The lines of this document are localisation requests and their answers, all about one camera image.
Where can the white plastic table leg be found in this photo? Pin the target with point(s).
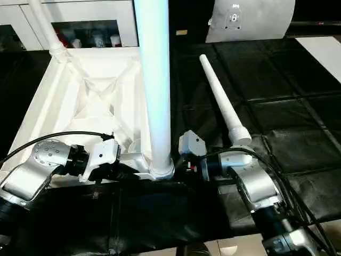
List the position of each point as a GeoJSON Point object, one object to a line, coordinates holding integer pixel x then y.
{"type": "Point", "coordinates": [223, 101]}
{"type": "Point", "coordinates": [157, 93]}
{"type": "Point", "coordinates": [48, 29]}

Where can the white plastic table top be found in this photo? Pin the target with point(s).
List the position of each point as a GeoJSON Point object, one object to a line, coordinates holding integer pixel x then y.
{"type": "Point", "coordinates": [66, 88]}

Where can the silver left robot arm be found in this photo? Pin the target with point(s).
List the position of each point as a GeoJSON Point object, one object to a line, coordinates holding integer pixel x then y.
{"type": "Point", "coordinates": [29, 173]}

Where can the dark right robot foot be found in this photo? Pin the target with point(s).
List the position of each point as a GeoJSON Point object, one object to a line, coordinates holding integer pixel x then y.
{"type": "Point", "coordinates": [195, 250]}

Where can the black work mat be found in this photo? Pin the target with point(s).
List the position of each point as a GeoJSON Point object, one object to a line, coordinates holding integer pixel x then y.
{"type": "Point", "coordinates": [293, 120]}

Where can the black furniture with yellow label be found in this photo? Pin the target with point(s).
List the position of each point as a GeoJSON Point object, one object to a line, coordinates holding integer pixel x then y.
{"type": "Point", "coordinates": [186, 16]}

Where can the white glass-door cabinet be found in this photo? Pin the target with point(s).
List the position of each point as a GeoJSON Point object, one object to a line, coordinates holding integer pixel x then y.
{"type": "Point", "coordinates": [80, 10]}

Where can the white flat board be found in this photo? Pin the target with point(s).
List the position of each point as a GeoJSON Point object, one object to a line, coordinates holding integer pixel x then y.
{"type": "Point", "coordinates": [322, 53]}

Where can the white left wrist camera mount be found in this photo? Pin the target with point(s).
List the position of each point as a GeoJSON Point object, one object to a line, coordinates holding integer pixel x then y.
{"type": "Point", "coordinates": [102, 156]}

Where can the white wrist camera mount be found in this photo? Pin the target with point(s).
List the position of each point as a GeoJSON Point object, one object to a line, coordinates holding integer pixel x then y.
{"type": "Point", "coordinates": [102, 156]}
{"type": "Point", "coordinates": [193, 142]}

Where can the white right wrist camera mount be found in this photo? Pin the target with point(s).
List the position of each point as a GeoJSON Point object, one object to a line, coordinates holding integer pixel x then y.
{"type": "Point", "coordinates": [193, 142]}

